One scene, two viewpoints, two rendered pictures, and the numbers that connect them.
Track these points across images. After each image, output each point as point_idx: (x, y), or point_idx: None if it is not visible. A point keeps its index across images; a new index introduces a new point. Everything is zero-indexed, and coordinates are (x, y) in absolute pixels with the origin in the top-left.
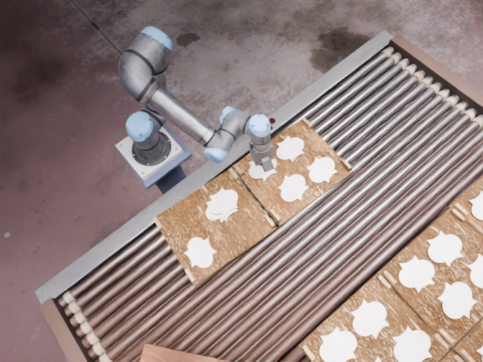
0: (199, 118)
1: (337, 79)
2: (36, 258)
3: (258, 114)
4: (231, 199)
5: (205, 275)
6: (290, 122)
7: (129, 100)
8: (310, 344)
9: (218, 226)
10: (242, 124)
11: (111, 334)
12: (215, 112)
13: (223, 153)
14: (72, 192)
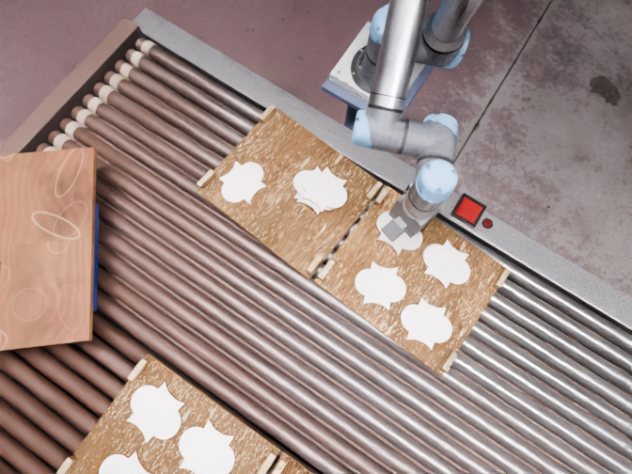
0: (406, 74)
1: (609, 310)
2: (240, 34)
3: (454, 170)
4: (331, 198)
5: (213, 200)
6: (495, 252)
7: (477, 52)
8: (152, 371)
9: (287, 195)
10: (428, 152)
11: (113, 111)
12: (502, 167)
13: (366, 140)
14: (329, 38)
